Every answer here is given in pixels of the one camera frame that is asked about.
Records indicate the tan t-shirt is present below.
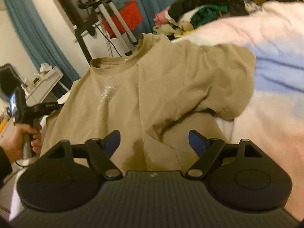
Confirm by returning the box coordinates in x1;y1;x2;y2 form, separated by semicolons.
42;34;256;172

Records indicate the pile of mixed clothes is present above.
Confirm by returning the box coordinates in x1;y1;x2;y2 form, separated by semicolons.
153;0;262;39

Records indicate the person left hand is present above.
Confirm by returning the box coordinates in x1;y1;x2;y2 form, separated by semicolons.
1;124;42;164

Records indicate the white dressing table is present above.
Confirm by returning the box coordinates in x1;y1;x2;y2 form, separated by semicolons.
0;65;70;143

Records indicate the white tissue box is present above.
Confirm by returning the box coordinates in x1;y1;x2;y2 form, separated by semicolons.
40;63;53;74

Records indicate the blue curtain left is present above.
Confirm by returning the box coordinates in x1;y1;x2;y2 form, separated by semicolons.
4;0;80;85

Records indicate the pastel tie-dye duvet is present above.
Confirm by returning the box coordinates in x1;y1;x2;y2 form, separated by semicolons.
9;0;304;220

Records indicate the red cloth bag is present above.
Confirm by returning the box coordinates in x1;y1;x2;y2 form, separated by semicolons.
111;1;143;34

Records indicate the black wavy frame mirror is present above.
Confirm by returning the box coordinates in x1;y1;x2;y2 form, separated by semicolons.
0;63;22;102

